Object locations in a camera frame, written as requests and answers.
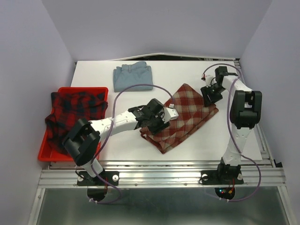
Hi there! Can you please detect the red navy plaid skirt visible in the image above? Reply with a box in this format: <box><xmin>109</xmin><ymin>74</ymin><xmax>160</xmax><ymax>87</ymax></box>
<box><xmin>45</xmin><ymin>90</ymin><xmax>108</xmax><ymax>155</ymax></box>

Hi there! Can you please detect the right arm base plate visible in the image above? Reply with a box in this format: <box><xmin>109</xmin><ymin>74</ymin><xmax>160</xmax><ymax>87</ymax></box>
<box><xmin>199</xmin><ymin>170</ymin><xmax>244</xmax><ymax>186</ymax></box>

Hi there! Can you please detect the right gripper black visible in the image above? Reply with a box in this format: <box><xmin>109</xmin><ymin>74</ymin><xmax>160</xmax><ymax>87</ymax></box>
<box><xmin>200</xmin><ymin>83</ymin><xmax>225</xmax><ymax>106</ymax></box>

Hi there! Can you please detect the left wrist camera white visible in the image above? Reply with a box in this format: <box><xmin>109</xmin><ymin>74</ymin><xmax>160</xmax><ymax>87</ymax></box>
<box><xmin>161</xmin><ymin>107</ymin><xmax>179</xmax><ymax>123</ymax></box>

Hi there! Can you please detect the red cream plaid skirt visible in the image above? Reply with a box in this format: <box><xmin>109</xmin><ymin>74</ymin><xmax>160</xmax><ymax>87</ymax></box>
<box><xmin>140</xmin><ymin>83</ymin><xmax>218</xmax><ymax>154</ymax></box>

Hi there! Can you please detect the aluminium frame rail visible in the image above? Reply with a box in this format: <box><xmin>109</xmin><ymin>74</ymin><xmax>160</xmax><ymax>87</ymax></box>
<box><xmin>28</xmin><ymin>158</ymin><xmax>297</xmax><ymax>225</ymax></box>

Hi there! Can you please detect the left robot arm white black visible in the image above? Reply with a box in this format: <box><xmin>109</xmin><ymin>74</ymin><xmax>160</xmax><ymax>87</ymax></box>
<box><xmin>62</xmin><ymin>98</ymin><xmax>178</xmax><ymax>185</ymax></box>

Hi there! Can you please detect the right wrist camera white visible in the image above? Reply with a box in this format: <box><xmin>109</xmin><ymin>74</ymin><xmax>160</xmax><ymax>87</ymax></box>
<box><xmin>201</xmin><ymin>74</ymin><xmax>217</xmax><ymax>87</ymax></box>

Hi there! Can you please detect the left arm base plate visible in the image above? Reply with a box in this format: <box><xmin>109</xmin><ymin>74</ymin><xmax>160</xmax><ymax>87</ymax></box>
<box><xmin>75</xmin><ymin>170</ymin><xmax>119</xmax><ymax>187</ymax></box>

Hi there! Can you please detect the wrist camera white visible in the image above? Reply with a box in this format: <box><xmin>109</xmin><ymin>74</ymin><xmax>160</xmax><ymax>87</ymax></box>
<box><xmin>161</xmin><ymin>107</ymin><xmax>179</xmax><ymax>123</ymax></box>
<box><xmin>201</xmin><ymin>74</ymin><xmax>217</xmax><ymax>87</ymax></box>

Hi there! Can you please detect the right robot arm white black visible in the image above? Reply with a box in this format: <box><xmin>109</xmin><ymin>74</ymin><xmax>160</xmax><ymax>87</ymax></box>
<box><xmin>199</xmin><ymin>63</ymin><xmax>262</xmax><ymax>185</ymax></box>

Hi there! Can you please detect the light blue denim skirt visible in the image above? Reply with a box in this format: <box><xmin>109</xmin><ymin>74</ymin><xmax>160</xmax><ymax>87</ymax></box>
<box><xmin>112</xmin><ymin>61</ymin><xmax>153</xmax><ymax>92</ymax></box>

